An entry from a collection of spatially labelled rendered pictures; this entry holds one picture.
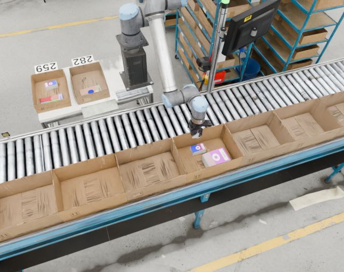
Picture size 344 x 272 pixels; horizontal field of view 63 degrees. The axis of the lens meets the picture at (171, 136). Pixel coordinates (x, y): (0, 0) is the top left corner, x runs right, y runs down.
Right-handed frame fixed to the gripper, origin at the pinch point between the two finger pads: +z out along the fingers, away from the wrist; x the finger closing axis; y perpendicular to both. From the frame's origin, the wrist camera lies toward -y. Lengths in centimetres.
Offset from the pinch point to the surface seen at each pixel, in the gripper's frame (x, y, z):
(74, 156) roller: -26, 88, 23
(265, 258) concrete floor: 78, -43, 97
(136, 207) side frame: 34, 54, 7
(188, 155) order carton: 7.7, 9.6, 8.6
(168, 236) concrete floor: 33, 31, 98
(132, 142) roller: -25, 43, 23
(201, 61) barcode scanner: -61, -27, -11
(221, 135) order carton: 1.0, -18.7, 5.5
